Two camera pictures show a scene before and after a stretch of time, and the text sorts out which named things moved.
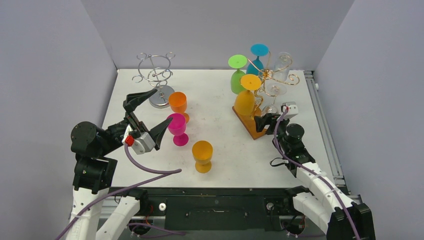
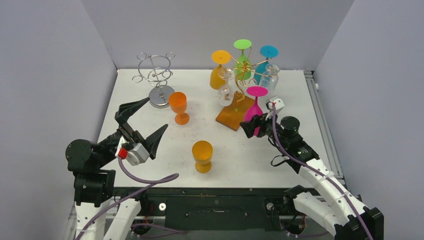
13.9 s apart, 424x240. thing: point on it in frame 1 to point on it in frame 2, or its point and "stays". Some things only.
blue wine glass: [256, 66] to [268, 51]
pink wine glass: [177, 127] to [254, 109]
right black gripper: [271, 120] stays
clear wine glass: [274, 89] to [226, 92]
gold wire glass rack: [248, 121] to [233, 115]
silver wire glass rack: [154, 69] stays
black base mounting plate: [218, 208] stays
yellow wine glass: [245, 103] to [220, 57]
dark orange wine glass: [178, 102] stays
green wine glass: [237, 61] to [242, 70]
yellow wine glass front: [202, 152] stays
